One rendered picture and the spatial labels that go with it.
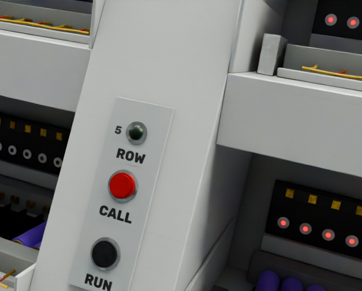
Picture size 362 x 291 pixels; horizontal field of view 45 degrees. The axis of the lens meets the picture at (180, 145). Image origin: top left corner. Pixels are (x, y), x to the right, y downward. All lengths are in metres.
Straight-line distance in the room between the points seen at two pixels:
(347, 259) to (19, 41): 0.33
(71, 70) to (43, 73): 0.02
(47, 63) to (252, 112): 0.15
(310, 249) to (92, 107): 0.24
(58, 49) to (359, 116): 0.20
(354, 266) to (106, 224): 0.24
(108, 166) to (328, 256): 0.23
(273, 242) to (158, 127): 0.20
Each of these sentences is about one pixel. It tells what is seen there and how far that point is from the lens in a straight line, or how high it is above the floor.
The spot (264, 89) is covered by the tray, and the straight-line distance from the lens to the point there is 0.26.
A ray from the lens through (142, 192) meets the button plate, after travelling 0.27.
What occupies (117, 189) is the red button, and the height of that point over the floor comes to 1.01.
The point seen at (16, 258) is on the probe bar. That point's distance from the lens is 0.37.
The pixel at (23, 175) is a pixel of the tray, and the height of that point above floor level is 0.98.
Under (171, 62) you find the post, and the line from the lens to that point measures 0.28.
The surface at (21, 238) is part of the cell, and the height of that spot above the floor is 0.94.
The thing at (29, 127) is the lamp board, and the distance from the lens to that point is 0.51.
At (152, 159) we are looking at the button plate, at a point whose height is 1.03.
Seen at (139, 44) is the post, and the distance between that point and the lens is 0.29.
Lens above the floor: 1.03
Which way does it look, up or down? 3 degrees up
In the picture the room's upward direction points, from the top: 14 degrees clockwise
